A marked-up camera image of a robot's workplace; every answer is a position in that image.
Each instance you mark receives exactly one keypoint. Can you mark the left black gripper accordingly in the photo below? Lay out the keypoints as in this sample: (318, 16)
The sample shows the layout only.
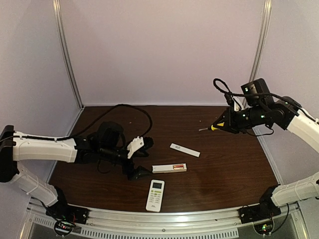
(128, 162)

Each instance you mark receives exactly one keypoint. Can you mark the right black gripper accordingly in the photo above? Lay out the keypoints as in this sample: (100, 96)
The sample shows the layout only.
(229, 122)

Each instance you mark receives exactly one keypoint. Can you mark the yellow handled screwdriver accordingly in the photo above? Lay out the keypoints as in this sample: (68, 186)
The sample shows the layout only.
(213, 127)

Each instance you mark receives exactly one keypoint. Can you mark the slim white remote control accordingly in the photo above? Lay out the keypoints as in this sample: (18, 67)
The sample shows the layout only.
(158, 169)

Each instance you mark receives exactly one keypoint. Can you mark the white air conditioner remote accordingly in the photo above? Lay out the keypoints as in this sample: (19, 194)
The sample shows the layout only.
(155, 196)

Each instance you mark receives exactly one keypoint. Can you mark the white battery cover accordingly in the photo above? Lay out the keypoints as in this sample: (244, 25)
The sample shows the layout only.
(185, 150)

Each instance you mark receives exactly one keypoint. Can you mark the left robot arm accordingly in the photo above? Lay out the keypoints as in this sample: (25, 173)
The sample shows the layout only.
(108, 143)

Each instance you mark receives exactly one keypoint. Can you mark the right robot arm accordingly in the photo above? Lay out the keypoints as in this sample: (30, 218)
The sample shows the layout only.
(255, 106)

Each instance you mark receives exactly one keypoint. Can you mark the red yellow battery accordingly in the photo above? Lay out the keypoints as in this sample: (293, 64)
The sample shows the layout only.
(179, 166)

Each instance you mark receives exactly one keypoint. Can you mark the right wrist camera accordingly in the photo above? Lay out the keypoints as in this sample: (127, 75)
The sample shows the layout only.
(234, 102)

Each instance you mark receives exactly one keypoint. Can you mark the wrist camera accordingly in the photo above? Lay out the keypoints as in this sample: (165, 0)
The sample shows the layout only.
(138, 147)
(234, 102)

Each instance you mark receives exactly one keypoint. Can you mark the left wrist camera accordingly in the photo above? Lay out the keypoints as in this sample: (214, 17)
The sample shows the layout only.
(138, 147)

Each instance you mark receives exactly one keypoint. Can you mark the curved aluminium front rail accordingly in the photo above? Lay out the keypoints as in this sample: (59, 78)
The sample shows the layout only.
(105, 224)

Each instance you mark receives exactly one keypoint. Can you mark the right aluminium frame post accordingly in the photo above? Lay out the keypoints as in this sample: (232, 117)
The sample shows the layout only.
(264, 28)

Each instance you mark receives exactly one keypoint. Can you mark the aluminium frame post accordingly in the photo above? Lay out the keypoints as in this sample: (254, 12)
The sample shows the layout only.
(264, 28)
(65, 52)

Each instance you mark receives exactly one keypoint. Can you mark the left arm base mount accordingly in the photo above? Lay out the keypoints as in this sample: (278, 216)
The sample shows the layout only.
(67, 219)

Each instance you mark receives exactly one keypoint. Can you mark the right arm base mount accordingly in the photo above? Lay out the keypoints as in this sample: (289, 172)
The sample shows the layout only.
(261, 216)

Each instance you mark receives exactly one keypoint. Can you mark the left aluminium frame post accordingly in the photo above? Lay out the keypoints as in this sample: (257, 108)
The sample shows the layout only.
(65, 52)

